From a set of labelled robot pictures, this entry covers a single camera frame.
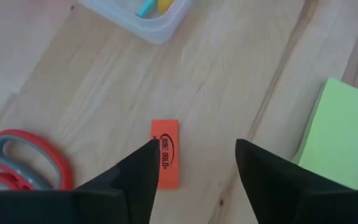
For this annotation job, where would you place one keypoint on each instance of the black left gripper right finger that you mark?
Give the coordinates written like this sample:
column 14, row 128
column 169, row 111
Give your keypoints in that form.
column 275, row 193

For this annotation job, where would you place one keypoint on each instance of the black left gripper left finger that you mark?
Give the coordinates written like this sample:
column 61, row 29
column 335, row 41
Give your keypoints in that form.
column 120, row 199

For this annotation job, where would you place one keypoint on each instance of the red scissors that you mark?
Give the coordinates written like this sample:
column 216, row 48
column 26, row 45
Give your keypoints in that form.
column 65, row 175

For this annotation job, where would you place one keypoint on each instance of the orange eraser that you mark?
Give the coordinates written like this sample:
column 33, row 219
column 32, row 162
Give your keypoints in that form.
column 167, row 128

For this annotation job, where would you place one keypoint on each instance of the teal pen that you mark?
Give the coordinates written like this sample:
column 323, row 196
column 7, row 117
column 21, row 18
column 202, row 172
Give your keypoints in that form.
column 146, row 7

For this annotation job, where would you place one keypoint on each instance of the yellow pencil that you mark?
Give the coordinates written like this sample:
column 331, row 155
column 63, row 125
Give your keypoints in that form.
column 165, row 5

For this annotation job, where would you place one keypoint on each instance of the green sticky note pad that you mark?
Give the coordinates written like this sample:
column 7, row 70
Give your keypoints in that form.
column 343, row 130

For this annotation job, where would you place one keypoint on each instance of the clear pencil box pink lid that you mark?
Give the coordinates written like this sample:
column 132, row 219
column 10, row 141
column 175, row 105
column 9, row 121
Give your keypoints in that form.
column 154, row 31

